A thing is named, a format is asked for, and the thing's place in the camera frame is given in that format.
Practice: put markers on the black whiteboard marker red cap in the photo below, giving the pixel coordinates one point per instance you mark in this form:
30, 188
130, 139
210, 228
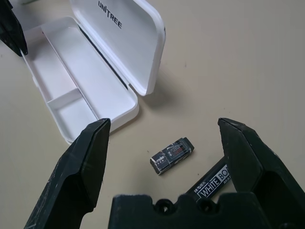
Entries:
209, 183

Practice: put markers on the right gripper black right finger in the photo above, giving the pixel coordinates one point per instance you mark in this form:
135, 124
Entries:
243, 162

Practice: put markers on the black eraser with sleeve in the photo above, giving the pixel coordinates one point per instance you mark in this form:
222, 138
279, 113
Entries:
171, 155

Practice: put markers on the white Unitree pencil case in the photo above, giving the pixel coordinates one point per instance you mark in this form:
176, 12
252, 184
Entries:
83, 71

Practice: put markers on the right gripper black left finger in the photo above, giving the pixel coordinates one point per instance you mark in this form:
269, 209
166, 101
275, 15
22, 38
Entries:
71, 179

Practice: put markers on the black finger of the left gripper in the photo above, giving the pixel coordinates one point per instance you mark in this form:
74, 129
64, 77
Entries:
12, 28

